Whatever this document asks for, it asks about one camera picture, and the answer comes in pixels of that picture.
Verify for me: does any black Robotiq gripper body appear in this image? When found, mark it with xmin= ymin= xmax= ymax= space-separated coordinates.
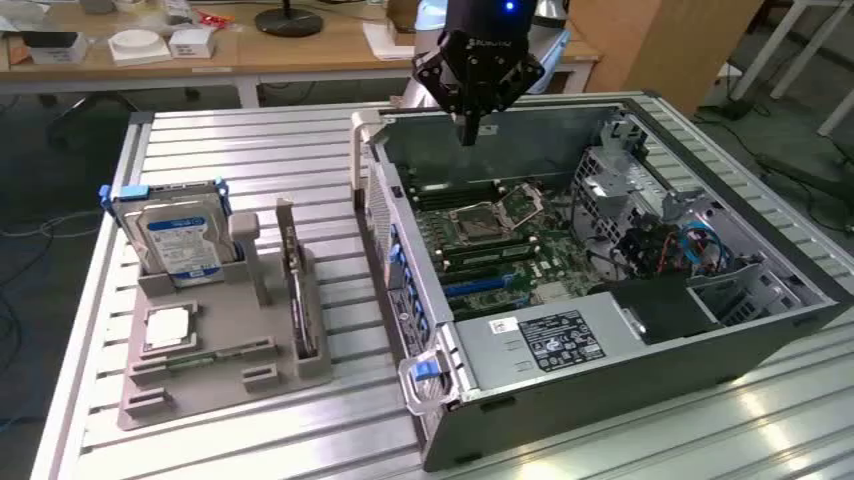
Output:
xmin=436 ymin=0 xmax=535 ymax=109

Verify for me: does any graphics card with metal bracket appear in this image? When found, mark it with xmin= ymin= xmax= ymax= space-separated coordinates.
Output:
xmin=273 ymin=196 xmax=323 ymax=362

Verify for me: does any white paper stack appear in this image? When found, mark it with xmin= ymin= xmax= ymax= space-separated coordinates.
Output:
xmin=363 ymin=19 xmax=419 ymax=62

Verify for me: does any brown cardboard box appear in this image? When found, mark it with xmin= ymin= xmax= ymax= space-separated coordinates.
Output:
xmin=385 ymin=0 xmax=423 ymax=34

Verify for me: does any wooden cabinet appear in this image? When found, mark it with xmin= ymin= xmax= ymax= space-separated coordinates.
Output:
xmin=585 ymin=0 xmax=766 ymax=119

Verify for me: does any black round lamp base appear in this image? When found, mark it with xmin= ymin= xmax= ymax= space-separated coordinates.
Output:
xmin=253 ymin=0 xmax=327 ymax=37

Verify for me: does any metal socket cover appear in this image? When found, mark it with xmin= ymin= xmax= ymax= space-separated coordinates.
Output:
xmin=496 ymin=182 xmax=555 ymax=226

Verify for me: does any wooden desk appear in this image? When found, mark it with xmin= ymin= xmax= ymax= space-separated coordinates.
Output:
xmin=0 ymin=0 xmax=601 ymax=96

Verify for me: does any grey metal drive cage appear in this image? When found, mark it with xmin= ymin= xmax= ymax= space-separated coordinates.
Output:
xmin=572 ymin=144 xmax=672 ymax=244

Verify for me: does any CPU socket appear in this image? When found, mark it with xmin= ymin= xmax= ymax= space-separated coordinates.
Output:
xmin=449 ymin=202 xmax=512 ymax=249

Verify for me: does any green motherboard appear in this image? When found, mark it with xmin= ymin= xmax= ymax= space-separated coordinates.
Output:
xmin=397 ymin=167 xmax=612 ymax=324

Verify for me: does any black RAM stick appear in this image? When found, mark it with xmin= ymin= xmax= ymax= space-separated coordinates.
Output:
xmin=440 ymin=238 xmax=539 ymax=267

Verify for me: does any small white box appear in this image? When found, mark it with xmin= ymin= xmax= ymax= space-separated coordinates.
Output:
xmin=166 ymin=27 xmax=219 ymax=59

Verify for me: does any blue expansion slot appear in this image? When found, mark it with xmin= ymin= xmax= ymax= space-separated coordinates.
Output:
xmin=443 ymin=274 xmax=507 ymax=299

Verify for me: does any white round tape roll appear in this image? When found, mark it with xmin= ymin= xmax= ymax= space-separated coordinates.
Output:
xmin=106 ymin=28 xmax=174 ymax=67

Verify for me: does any black floor stand base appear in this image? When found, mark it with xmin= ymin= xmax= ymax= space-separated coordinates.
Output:
xmin=752 ymin=152 xmax=854 ymax=189

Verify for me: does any black plastic shroud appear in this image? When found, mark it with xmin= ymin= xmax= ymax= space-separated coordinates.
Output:
xmin=609 ymin=277 xmax=726 ymax=346

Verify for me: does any hard disk in blue caddy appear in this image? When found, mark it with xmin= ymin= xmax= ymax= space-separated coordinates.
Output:
xmin=97 ymin=178 xmax=232 ymax=289

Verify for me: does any black chair base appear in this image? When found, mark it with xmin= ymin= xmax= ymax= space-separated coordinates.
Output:
xmin=38 ymin=87 xmax=201 ymax=149

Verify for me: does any grey metal disk bay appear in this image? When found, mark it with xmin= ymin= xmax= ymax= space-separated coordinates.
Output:
xmin=686 ymin=259 xmax=812 ymax=331

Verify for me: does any grey parts rack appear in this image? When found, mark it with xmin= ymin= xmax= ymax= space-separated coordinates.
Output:
xmin=116 ymin=212 xmax=335 ymax=434

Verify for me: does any grey power supply unit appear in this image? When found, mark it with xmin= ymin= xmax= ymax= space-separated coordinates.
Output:
xmin=452 ymin=292 xmax=652 ymax=394

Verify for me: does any white box black top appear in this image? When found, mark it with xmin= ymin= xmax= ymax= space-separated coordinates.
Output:
xmin=18 ymin=30 xmax=89 ymax=65

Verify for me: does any silver CPU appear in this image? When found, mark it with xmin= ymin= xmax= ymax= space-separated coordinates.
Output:
xmin=142 ymin=307 xmax=194 ymax=351

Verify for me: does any black open PC case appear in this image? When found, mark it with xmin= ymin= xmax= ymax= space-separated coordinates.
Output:
xmin=349 ymin=92 xmax=854 ymax=474

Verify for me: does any green RAM stick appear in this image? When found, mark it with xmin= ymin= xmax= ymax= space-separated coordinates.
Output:
xmin=162 ymin=347 xmax=248 ymax=374

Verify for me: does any white table frame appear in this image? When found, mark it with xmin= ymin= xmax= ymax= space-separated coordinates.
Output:
xmin=726 ymin=0 xmax=854 ymax=136

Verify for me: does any blue wire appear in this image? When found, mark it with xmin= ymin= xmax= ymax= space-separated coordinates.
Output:
xmin=676 ymin=219 xmax=735 ymax=275

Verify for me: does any red wire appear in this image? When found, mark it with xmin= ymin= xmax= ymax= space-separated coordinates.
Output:
xmin=656 ymin=227 xmax=676 ymax=276

